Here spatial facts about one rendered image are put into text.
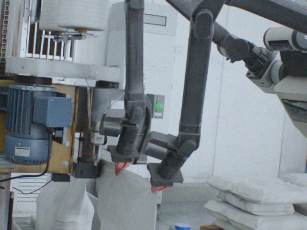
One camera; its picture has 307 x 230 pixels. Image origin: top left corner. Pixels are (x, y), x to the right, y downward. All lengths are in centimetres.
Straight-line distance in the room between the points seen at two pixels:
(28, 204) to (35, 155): 314
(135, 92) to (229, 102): 533
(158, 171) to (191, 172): 534
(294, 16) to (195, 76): 28
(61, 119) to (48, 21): 47
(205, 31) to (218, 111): 576
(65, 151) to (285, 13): 102
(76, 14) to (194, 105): 57
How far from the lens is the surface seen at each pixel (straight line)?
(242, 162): 739
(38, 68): 183
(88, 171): 213
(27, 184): 495
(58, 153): 210
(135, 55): 187
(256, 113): 743
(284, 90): 187
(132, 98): 189
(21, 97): 186
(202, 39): 141
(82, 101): 218
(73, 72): 194
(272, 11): 140
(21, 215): 501
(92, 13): 190
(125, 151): 196
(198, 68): 146
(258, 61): 199
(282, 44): 170
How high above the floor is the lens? 138
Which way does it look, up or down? 3 degrees down
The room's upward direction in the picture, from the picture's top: 5 degrees clockwise
